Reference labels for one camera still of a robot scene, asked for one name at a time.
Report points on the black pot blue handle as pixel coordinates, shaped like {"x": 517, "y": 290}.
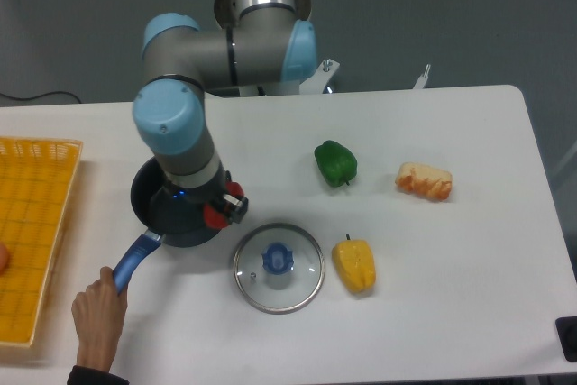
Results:
{"x": 149, "y": 241}

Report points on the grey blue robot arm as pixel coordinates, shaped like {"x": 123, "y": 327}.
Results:
{"x": 269, "y": 43}

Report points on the person's hand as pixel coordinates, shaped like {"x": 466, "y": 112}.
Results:
{"x": 99, "y": 315}

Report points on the glass lid blue knob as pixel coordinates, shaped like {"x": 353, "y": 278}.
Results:
{"x": 279, "y": 268}

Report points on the dark sleeve forearm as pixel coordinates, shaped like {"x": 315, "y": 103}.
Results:
{"x": 87, "y": 376}

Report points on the yellow bell pepper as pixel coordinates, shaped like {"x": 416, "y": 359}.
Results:
{"x": 354, "y": 264}

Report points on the green bell pepper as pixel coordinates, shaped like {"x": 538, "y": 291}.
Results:
{"x": 336, "y": 163}

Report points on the toast bread piece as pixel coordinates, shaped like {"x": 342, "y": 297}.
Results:
{"x": 425, "y": 181}

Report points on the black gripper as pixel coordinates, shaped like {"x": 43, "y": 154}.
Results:
{"x": 171, "y": 198}

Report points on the black table corner device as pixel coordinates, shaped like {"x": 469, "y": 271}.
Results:
{"x": 567, "y": 331}

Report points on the yellow woven basket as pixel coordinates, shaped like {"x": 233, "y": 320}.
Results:
{"x": 37, "y": 176}

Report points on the red bell pepper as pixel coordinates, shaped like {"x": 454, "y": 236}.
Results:
{"x": 214, "y": 219}

